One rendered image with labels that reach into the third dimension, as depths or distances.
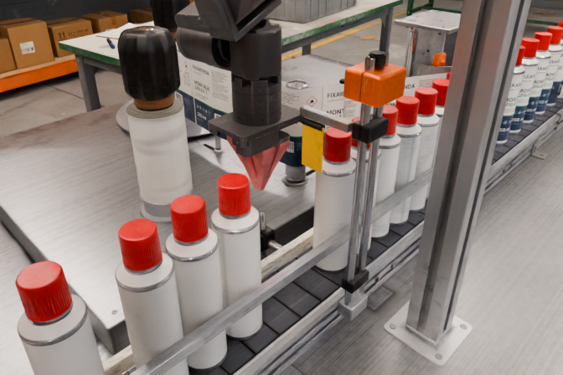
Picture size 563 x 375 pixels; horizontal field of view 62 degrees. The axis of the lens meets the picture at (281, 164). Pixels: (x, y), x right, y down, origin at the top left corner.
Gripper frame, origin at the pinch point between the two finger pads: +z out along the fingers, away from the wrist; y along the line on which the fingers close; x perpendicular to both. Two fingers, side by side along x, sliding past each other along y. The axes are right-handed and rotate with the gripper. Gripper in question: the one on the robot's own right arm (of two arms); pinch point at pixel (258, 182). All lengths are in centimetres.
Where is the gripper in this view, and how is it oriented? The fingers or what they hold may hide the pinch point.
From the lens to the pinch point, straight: 60.4
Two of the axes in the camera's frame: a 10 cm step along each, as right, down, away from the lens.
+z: 0.0, 8.8, 4.8
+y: -7.0, 3.4, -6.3
